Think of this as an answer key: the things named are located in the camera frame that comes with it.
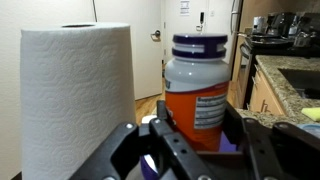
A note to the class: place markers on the kitchen sink basin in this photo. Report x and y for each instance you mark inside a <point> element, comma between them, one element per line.
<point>303,81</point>

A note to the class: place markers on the silver kettle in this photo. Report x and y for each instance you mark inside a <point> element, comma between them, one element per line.
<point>304,38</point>

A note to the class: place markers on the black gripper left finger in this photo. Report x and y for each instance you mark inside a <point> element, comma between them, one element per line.
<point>123,150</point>

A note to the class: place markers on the orange label supplement bottle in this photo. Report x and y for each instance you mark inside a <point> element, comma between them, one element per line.
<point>196,80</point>

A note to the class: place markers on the black frying pan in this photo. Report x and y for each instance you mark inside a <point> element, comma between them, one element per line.
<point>266,40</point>

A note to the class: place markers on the white paper door sign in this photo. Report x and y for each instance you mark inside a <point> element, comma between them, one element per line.
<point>185,7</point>

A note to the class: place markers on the light wood base cabinet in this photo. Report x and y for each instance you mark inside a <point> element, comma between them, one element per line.
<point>265,96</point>

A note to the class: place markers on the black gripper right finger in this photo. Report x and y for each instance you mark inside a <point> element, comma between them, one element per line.
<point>276,150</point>

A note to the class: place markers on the white door with keypad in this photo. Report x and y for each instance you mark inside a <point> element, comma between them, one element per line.
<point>190,26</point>

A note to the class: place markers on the stainless steel refrigerator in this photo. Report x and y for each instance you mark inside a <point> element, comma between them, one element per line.
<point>238,20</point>

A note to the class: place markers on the blue lidded container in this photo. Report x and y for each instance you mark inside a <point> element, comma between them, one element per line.
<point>311,129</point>

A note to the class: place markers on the black door keypad lock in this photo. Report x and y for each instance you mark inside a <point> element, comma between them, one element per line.
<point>201,17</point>

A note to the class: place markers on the yellow sponge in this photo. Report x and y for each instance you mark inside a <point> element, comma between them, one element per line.
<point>311,114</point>

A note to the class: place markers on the white paper towel roll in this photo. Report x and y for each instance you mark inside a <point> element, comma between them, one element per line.
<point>76,100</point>

